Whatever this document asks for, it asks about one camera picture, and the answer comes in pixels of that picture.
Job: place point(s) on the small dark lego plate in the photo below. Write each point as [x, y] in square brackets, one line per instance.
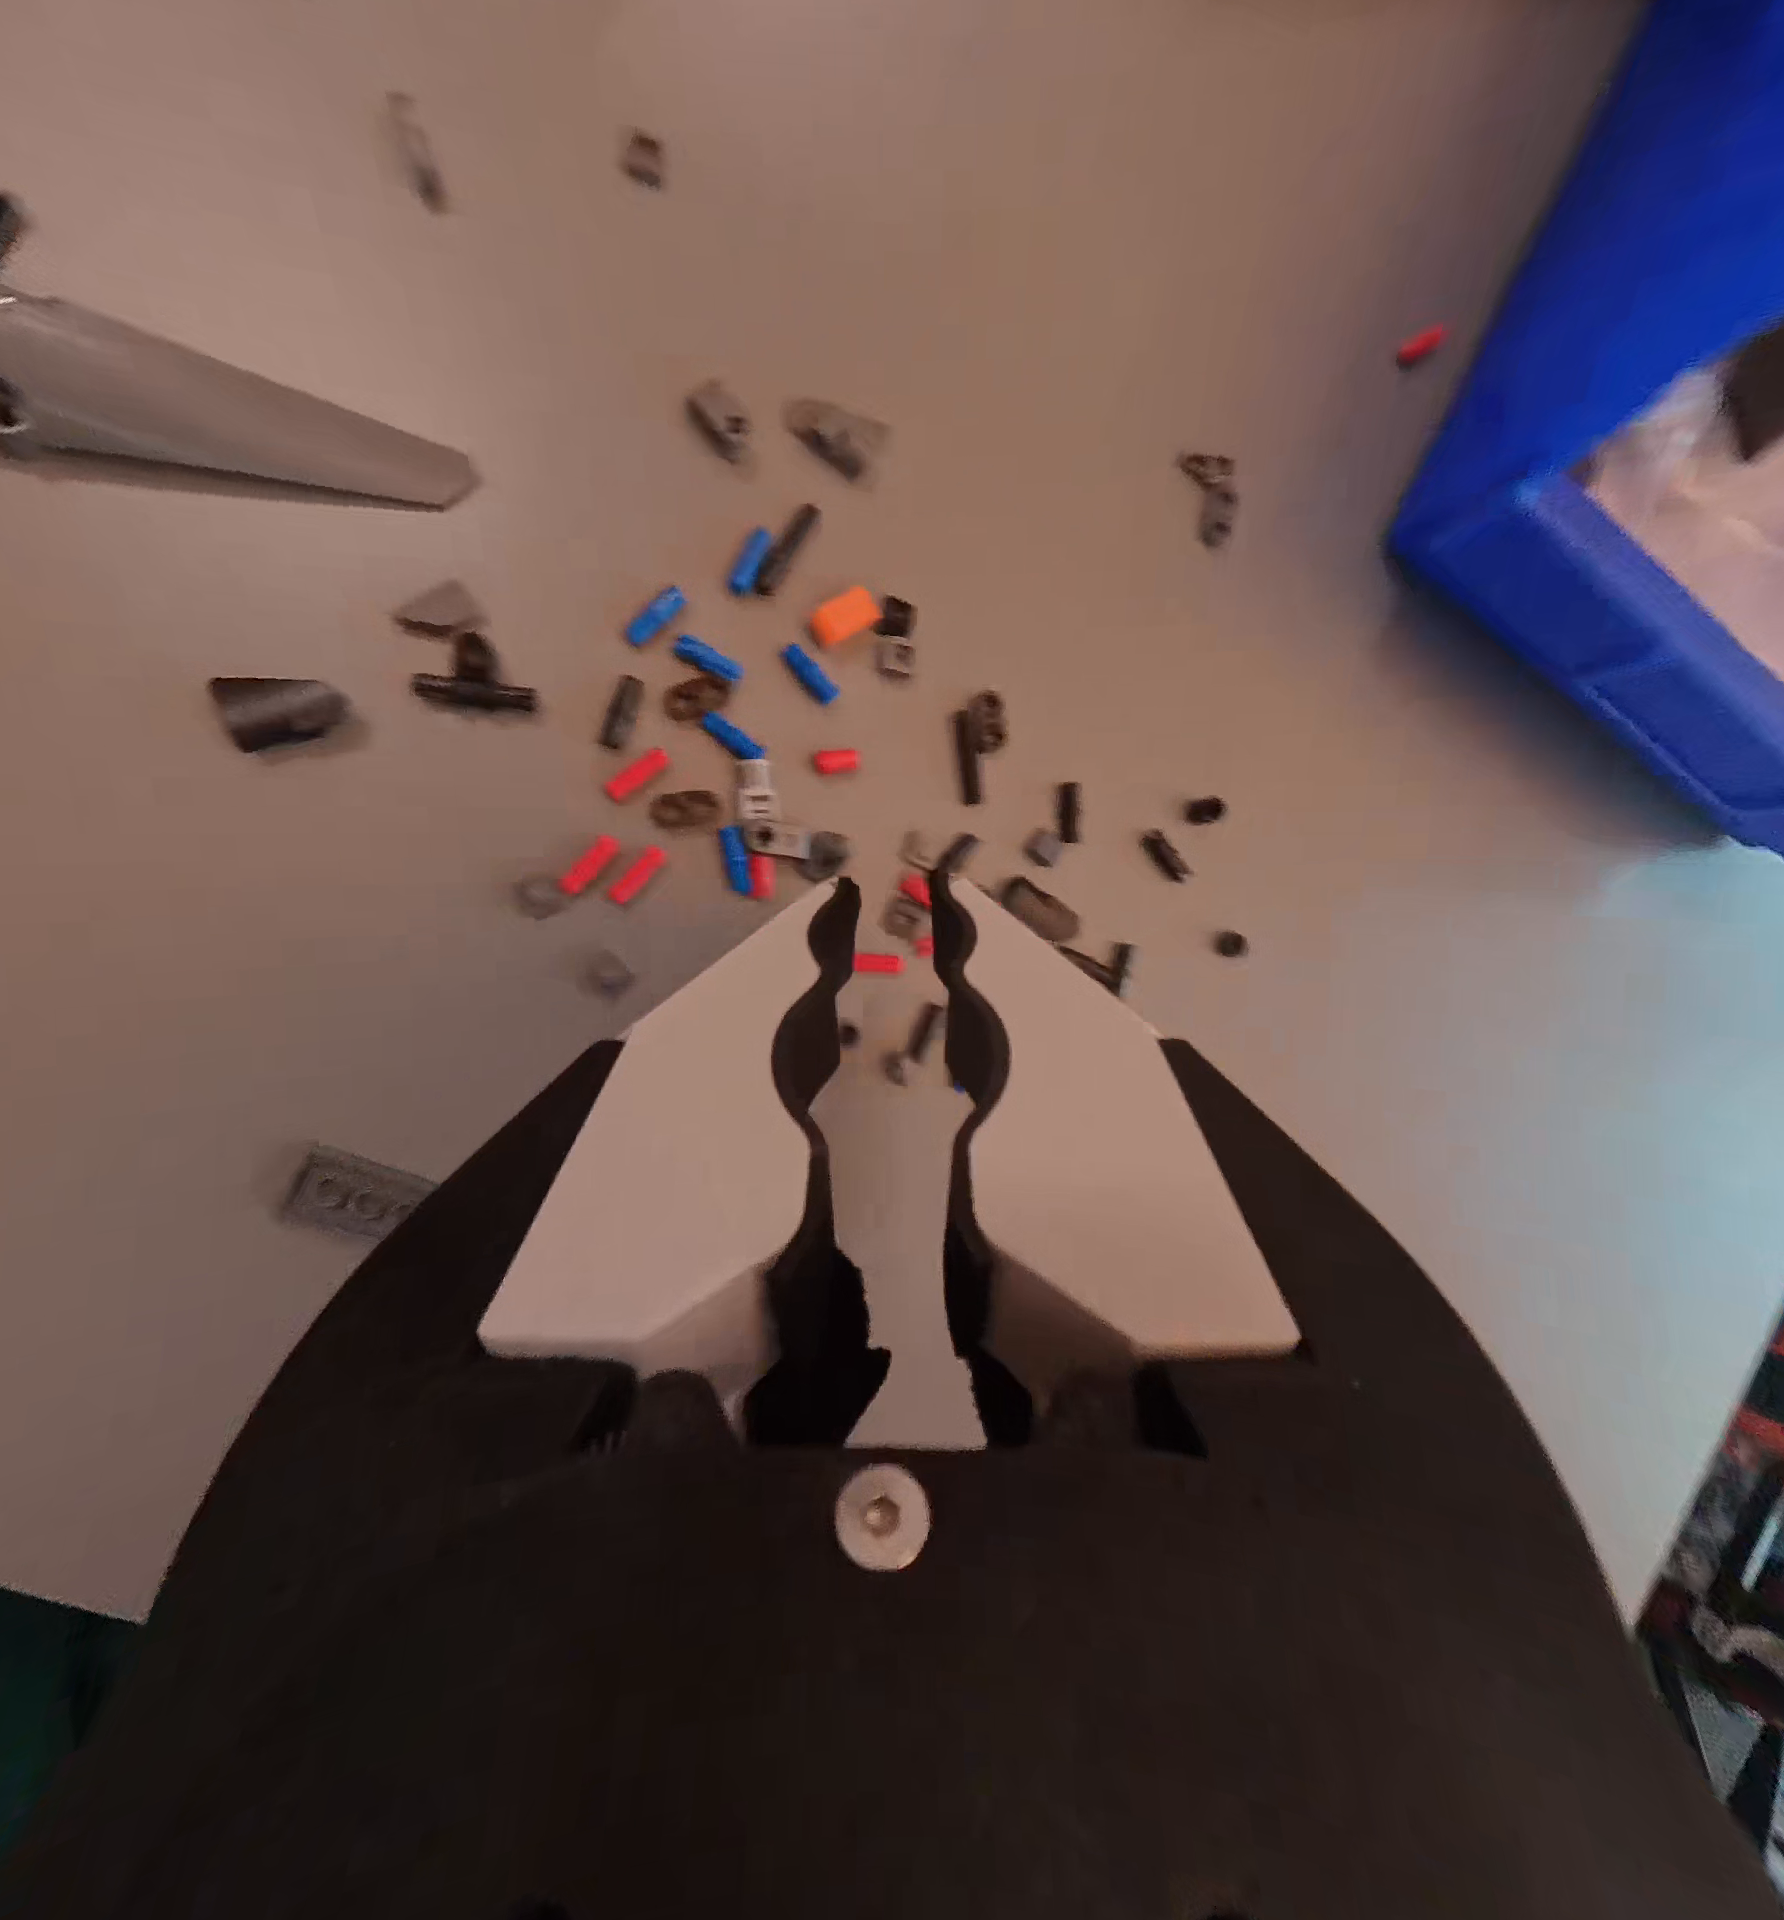
[355, 1195]

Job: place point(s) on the scatter of small lego pieces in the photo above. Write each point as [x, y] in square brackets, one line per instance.
[742, 734]

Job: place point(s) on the pile of clear plastic bags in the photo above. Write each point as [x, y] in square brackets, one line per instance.
[1734, 556]

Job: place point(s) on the black curved lego piece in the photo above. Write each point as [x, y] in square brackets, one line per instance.
[279, 713]

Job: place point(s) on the large grey pointed lego panel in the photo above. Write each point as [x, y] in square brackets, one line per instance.
[201, 414]

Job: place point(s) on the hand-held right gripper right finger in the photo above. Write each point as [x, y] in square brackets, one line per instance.
[1117, 1201]

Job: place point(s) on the dark grey angled lego beam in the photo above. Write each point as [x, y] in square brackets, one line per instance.
[1210, 498]

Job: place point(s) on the blue plastic bin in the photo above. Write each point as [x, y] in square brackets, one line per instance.
[1626, 301]

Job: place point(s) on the red lego pin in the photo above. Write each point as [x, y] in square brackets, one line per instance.
[1422, 345]

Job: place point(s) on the black cone lego panel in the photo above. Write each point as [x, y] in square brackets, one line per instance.
[1043, 907]

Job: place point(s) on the grey triangular lego piece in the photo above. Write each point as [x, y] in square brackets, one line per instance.
[443, 609]

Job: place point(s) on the orange lego connector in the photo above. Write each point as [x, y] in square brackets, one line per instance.
[844, 617]

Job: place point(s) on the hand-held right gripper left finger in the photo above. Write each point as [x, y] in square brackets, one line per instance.
[652, 1201]

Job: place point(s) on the person's green shirt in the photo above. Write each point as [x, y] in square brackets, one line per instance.
[6, 1725]

